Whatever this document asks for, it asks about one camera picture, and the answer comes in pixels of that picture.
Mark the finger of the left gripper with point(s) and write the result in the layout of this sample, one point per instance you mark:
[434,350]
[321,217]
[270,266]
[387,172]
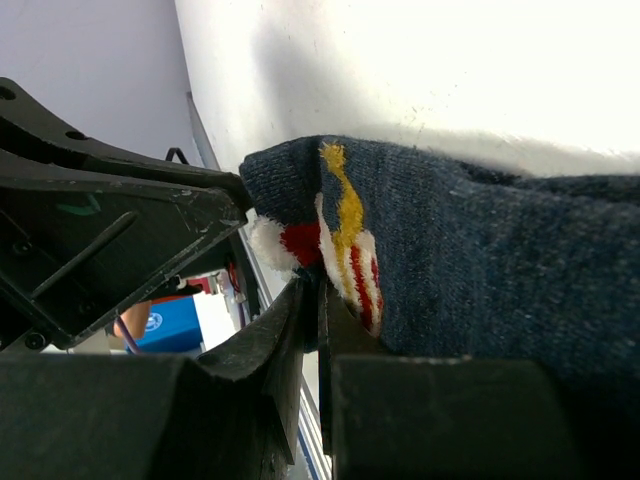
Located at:
[89,229]

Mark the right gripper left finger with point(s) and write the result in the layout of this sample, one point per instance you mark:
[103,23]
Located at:
[231,413]

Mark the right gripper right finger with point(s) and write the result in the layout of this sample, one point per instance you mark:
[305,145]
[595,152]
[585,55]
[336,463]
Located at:
[385,416]

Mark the navy snowman sock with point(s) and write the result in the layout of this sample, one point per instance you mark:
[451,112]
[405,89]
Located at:
[443,258]

